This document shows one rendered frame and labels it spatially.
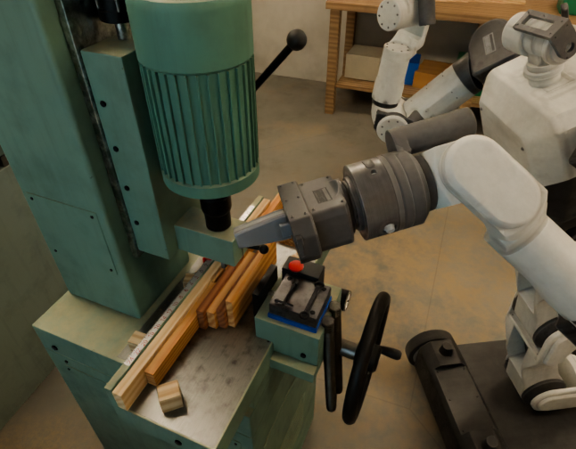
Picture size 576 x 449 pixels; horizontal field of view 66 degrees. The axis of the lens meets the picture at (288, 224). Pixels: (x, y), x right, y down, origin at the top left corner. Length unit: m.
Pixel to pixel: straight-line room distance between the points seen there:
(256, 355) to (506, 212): 0.57
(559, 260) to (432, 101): 0.67
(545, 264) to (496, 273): 1.97
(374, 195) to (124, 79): 0.45
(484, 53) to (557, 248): 0.63
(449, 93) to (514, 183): 0.66
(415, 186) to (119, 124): 0.51
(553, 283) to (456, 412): 1.21
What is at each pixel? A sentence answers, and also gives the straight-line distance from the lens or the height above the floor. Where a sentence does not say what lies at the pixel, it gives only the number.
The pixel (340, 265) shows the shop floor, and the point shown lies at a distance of 2.35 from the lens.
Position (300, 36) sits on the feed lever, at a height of 1.42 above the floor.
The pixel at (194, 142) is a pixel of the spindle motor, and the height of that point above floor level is 1.31.
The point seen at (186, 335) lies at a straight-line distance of 0.92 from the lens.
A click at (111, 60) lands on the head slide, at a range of 0.76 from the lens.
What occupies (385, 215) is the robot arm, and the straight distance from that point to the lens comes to 0.48.
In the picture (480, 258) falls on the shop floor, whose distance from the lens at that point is 2.57.
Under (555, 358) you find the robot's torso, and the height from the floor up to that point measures 0.56.
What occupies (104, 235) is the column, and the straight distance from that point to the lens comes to 0.96.
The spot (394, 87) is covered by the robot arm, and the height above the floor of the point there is 1.22.
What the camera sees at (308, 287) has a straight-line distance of 0.88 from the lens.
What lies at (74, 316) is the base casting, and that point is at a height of 0.80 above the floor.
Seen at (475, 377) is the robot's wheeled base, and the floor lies 0.17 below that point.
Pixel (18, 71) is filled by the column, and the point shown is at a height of 1.38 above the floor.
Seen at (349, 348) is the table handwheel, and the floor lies 0.83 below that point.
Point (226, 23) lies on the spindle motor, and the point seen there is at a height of 1.48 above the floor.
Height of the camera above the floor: 1.65
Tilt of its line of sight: 40 degrees down
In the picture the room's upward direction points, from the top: straight up
